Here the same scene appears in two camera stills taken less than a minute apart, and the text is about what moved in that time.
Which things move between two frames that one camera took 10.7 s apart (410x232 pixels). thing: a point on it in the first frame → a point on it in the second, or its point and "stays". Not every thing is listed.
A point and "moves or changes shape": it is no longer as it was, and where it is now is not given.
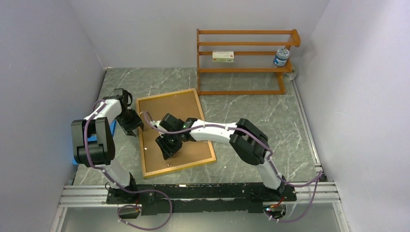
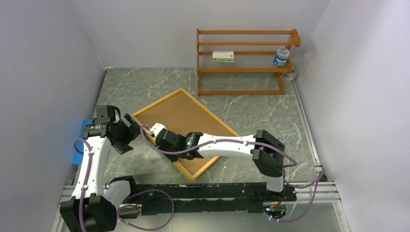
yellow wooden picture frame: (179, 168) → (181, 113)
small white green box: (223, 56) stays
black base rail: (186, 199) stays
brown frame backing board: (184, 106) moves or changes shape
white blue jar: (281, 57) stays
